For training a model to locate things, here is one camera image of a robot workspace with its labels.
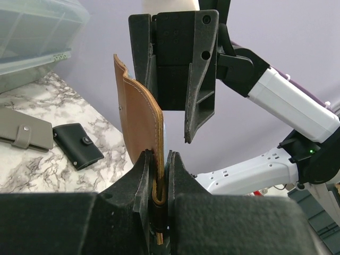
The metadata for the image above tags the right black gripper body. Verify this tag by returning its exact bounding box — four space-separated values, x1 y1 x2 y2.
151 1 230 111

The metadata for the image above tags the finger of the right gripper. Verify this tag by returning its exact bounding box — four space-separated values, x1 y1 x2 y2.
129 14 158 99
184 10 219 143

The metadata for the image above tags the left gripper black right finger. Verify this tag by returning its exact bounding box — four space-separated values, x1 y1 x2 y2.
167 151 317 254

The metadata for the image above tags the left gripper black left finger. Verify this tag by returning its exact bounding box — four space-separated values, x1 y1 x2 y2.
1 150 154 254

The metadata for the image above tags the brown leather card holder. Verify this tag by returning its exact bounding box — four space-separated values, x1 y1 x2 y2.
113 54 166 245

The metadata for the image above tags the grey card wallet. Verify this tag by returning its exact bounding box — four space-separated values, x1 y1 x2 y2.
1 107 53 152

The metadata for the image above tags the black snap wallet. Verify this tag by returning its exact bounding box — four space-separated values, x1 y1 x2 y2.
53 123 104 171

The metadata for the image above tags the clear lidded plastic box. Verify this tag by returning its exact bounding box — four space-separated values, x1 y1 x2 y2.
1 1 90 92

